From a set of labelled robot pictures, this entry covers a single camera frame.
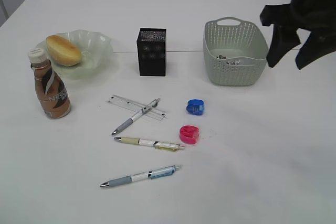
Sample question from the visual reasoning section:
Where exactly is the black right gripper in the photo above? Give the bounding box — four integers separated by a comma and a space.
260, 0, 335, 70

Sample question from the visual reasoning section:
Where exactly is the large paper piece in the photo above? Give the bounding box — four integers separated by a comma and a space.
226, 59, 241, 65

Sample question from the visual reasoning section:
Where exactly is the blue pencil sharpener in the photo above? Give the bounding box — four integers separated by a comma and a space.
186, 99, 205, 115

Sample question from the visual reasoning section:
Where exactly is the pink pencil sharpener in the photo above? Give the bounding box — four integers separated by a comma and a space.
180, 125, 200, 145

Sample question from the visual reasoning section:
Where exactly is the clear plastic ruler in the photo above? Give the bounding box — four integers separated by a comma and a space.
107, 95, 166, 121

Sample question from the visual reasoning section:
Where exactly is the golden bread loaf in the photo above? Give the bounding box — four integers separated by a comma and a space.
46, 35, 82, 67

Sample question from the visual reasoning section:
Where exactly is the brown coffee drink bottle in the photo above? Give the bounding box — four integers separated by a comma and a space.
28, 48, 71, 119

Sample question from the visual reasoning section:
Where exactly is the grey-green plastic basket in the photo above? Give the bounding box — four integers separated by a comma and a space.
203, 17, 268, 86

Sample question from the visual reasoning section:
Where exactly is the black mesh pen holder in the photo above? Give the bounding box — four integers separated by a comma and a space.
136, 28, 166, 77

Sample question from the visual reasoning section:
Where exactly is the grey grip white pen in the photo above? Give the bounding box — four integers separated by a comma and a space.
111, 98, 161, 136

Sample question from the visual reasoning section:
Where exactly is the beige grip white pen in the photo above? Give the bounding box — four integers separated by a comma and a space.
114, 137, 185, 152

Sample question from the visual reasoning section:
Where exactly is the blue grip white pen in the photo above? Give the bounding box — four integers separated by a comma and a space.
100, 165, 181, 188

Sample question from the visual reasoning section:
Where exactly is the pale green wavy glass bowl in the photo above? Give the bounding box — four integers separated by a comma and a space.
47, 30, 113, 80

